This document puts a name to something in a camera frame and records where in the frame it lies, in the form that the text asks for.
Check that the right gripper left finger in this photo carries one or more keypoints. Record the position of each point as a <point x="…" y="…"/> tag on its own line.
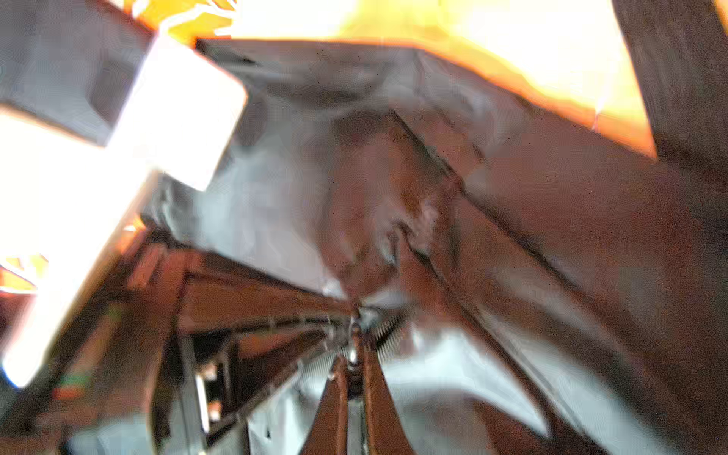
<point x="328" y="434"/>

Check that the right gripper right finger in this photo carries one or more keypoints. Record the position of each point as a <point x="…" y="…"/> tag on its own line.
<point x="384" y="432"/>

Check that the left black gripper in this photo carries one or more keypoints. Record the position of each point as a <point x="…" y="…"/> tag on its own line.
<point x="119" y="378"/>

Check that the black student backpack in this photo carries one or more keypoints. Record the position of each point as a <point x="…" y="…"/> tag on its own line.
<point x="529" y="286"/>

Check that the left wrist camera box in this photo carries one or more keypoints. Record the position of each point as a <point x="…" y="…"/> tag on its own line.
<point x="94" y="106"/>

